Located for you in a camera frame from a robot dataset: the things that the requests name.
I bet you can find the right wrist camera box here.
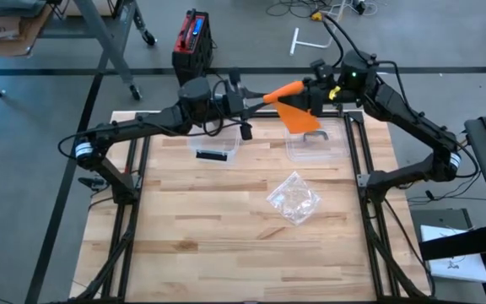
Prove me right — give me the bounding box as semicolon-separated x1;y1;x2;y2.
309;58;333;82

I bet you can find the red and black crate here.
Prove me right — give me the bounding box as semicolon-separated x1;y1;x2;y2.
171;8;213;88

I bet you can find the white T-shaped stand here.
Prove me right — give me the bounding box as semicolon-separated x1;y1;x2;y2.
289;0;348;56

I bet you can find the tangle of floor cables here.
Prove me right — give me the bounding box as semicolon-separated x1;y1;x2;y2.
266;0;379;20

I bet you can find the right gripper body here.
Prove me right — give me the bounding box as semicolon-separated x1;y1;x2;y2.
301;82;341;117

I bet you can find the clear plastic bag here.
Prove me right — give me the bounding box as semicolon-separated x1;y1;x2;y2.
266;170;322;226

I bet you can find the yellow and black cable bundle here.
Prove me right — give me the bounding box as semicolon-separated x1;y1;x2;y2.
407;130;486;208

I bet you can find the black flat beam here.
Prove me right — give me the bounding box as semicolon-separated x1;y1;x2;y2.
418;222;486;262

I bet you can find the white box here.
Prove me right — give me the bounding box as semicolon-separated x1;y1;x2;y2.
419;225;486;284

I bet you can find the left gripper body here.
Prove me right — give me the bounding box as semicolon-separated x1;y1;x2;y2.
221;69;253;141

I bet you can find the wooden desk with grey legs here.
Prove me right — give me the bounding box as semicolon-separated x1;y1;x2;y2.
0;0;159;101

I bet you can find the dark grey sheet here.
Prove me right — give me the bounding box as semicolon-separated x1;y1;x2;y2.
0;0;48;18

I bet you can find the clear plastic bin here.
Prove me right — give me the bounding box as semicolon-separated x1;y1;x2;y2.
186;122;242;166

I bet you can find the clear lid with handle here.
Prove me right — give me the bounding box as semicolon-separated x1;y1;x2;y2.
283;119;349;163

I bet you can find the black power cable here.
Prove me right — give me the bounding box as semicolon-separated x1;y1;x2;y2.
208;40;235;92

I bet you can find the orange elastic bandage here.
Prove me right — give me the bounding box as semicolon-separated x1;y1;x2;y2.
262;80;323;135

